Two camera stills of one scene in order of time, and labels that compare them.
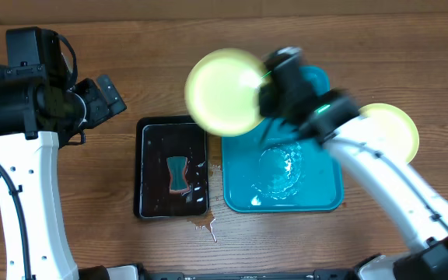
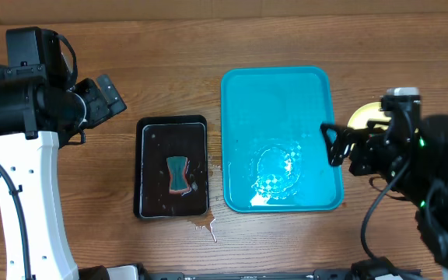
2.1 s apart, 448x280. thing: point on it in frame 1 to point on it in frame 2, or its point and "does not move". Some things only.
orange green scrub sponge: x=178 y=183 does not move
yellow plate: x=222 y=92 to x=360 y=117
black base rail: x=316 y=274 does not move
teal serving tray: x=278 y=167 does not move
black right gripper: x=261 y=108 to x=361 y=154
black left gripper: x=99 y=113 does not move
